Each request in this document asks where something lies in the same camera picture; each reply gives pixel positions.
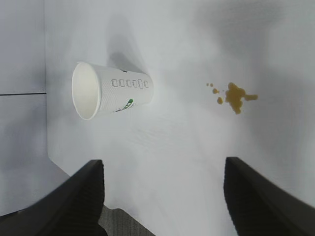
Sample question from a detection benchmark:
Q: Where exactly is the large brown coffee spill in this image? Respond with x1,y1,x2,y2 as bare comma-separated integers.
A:
225,82,258,116

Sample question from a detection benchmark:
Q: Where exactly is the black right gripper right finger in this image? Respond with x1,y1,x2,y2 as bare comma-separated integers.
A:
223,157,315,236

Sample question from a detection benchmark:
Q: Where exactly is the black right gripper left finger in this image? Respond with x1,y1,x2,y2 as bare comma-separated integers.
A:
0,159,107,236

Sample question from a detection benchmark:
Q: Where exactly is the white paper coffee cup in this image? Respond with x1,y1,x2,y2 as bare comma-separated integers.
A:
71,61,155,121

